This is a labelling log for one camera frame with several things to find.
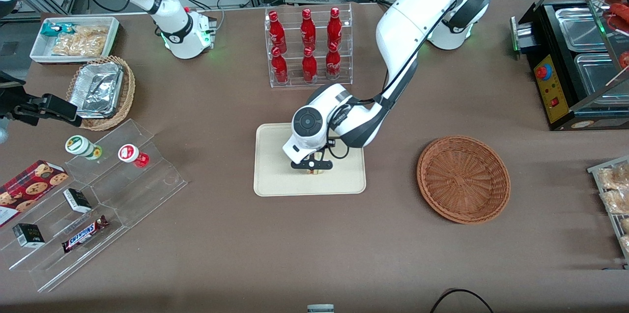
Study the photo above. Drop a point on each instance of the round brown wicker basket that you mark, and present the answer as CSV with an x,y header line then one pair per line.
x,y
462,180

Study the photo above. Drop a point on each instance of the small black box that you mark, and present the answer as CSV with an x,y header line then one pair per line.
x,y
28,235
77,200

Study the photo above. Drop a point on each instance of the wrapped bread pack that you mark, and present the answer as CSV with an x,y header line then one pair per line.
x,y
616,202
625,244
625,225
614,176

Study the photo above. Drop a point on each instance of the beige plastic tray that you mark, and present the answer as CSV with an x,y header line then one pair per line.
x,y
275,175

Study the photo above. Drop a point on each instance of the grey device top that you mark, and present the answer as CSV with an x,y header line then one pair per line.
x,y
320,309

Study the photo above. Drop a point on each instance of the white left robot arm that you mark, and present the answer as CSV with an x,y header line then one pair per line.
x,y
408,28

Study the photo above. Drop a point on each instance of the stacked aluminium foil trays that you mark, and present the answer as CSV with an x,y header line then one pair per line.
x,y
96,89

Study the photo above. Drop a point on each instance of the red food piece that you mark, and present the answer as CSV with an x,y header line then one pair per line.
x,y
620,11

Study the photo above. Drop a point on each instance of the snickers chocolate bar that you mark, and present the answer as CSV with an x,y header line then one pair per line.
x,y
84,234

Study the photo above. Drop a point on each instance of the green lidded white cup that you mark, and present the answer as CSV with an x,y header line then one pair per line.
x,y
81,146

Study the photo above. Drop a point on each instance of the steel warmer pan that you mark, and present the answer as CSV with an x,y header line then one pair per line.
x,y
582,30
597,77

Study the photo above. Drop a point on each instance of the red cola bottle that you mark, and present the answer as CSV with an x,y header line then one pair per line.
x,y
334,30
309,67
280,70
277,35
333,65
308,33

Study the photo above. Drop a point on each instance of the green snack packet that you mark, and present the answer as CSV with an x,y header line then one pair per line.
x,y
58,29

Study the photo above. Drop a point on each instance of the black food warmer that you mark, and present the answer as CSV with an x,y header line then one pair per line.
x,y
553,92

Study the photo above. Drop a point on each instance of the white rectangular snack bin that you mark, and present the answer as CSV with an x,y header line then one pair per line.
x,y
39,52

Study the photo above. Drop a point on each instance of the tray of wrapped pastries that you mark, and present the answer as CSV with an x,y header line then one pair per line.
x,y
597,171

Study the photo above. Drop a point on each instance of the clear acrylic bottle rack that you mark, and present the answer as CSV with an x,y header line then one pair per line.
x,y
295,82

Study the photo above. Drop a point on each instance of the triangle sandwich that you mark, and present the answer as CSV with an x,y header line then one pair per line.
x,y
314,171

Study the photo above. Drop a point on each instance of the red lidded small jar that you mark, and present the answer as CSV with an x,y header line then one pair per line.
x,y
130,153

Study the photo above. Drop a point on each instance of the clear cracker bag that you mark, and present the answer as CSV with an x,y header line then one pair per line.
x,y
81,43

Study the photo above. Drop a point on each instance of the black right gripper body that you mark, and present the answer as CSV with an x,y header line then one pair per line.
x,y
11,102

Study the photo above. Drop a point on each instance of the red cookie box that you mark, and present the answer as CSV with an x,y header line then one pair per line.
x,y
29,187

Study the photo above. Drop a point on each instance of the clear acrylic stepped display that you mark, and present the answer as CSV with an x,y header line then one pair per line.
x,y
132,195

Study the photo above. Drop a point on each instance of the small tan wicker basket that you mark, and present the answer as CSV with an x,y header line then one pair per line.
x,y
125,92

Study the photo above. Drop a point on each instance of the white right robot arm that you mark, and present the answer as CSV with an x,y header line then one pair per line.
x,y
172,23

